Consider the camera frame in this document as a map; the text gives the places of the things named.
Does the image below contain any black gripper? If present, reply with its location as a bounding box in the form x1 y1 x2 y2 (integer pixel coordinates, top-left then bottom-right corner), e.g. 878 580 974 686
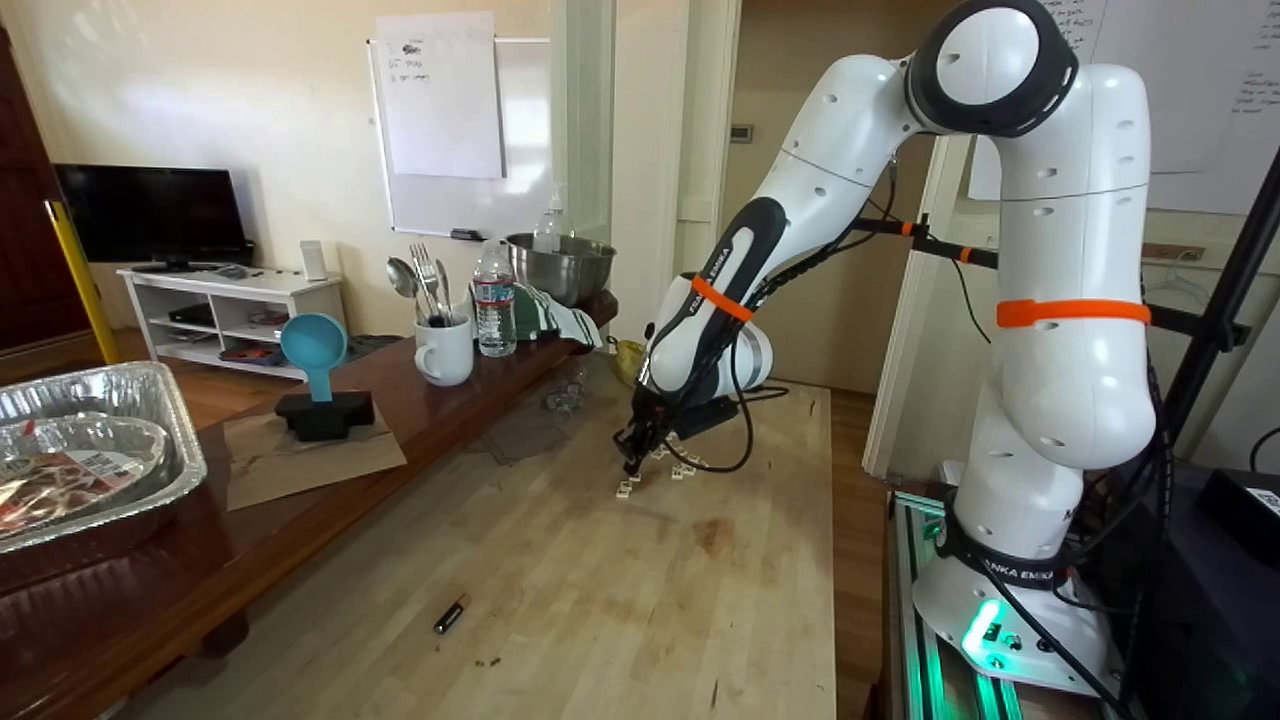
620 394 688 479

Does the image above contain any crumpled clear plastic wrapper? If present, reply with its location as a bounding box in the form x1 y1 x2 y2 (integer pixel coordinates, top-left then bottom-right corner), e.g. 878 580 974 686
536 372 601 421

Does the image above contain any green striped white towel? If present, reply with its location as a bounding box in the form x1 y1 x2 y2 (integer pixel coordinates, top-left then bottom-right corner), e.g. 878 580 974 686
522 283 613 354

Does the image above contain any clear plastic water bottle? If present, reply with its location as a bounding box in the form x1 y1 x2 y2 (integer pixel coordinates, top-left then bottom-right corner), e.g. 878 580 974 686
466 246 518 360

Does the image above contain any white ceramic mug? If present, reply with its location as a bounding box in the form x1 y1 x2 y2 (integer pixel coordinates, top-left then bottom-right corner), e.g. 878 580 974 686
413 311 480 394

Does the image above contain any clear pump sanitizer bottle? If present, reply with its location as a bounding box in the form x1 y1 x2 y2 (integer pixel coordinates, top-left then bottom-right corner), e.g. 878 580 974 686
532 195 571 255

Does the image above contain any small dark marker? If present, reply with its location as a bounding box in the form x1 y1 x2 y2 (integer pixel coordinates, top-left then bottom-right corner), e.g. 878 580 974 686
427 597 473 640

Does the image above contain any metal spoon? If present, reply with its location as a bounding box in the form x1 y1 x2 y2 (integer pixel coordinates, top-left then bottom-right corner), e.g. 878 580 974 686
416 240 454 329
383 251 435 331

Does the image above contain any black stand block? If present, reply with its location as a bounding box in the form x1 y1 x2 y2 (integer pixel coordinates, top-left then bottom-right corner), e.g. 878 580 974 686
273 389 378 443

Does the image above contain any blue plastic scoop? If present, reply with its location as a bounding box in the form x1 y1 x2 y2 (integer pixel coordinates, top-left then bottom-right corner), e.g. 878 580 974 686
274 311 352 407

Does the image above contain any brown paper sheet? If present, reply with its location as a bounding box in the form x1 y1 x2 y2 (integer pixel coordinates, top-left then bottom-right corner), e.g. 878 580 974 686
216 399 413 517

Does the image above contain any whiteboard with paper sheet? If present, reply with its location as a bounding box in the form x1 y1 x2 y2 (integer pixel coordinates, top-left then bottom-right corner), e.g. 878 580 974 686
362 12 556 246

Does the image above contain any white television shelf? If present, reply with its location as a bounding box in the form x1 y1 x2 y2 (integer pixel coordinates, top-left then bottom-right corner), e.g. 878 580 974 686
116 259 352 383

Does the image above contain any red-brown wooden counter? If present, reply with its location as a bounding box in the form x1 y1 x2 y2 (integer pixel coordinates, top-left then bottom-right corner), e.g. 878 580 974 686
0 283 624 720

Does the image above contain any black flat television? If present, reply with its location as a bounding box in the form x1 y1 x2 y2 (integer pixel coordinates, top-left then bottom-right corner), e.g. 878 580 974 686
50 161 260 277

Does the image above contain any aluminium foil tray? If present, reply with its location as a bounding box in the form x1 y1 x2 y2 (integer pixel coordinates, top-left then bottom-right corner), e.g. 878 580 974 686
0 355 213 555

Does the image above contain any yellow stick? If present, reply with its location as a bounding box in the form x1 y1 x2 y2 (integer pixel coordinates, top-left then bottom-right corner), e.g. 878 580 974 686
41 195 125 367

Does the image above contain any black tripod pole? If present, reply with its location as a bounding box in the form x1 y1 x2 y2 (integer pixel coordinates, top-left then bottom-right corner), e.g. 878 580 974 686
1159 145 1280 454

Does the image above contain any black equipment case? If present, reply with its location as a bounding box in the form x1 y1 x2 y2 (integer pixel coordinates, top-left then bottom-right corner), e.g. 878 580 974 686
1143 466 1280 720

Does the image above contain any dark wooden cabinet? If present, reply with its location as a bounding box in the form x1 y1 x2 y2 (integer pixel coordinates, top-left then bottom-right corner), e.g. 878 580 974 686
0 26 94 354

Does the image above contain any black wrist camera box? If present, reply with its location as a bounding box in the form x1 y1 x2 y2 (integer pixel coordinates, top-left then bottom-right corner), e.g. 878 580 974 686
667 394 744 442

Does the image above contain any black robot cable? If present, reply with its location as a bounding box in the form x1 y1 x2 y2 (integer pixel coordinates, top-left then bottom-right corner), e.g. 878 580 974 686
658 157 910 479

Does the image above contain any orange strap on forearm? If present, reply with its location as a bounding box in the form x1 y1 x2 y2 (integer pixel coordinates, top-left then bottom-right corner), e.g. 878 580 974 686
684 274 760 329

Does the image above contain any aluminium robot stand frame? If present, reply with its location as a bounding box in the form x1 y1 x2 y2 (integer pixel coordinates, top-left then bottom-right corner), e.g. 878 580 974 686
870 484 1151 720

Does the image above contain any orange strap on wide link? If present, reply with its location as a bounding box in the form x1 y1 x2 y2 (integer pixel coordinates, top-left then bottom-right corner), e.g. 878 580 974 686
991 295 1157 331

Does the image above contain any white wall paper with writing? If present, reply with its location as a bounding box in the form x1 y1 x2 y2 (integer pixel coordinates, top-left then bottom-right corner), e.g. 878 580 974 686
963 0 1280 216

